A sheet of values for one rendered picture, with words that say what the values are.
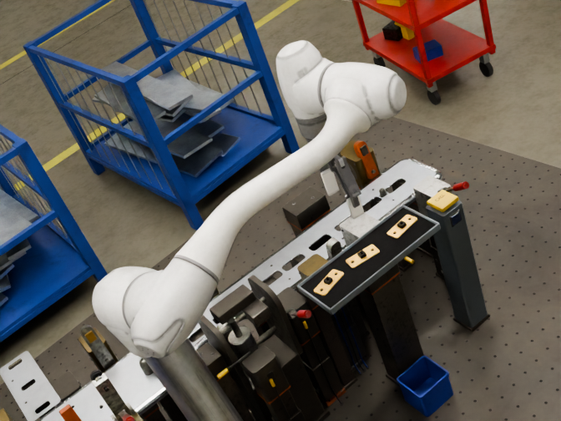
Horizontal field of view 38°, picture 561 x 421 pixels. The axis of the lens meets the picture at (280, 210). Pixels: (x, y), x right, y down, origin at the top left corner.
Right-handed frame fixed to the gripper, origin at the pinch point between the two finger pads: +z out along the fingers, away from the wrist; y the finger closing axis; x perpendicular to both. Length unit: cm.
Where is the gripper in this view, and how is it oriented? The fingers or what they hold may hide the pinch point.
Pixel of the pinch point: (344, 199)
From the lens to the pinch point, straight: 192.0
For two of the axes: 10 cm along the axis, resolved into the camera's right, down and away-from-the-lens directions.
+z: 3.0, 7.5, 5.8
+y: -4.1, -4.5, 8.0
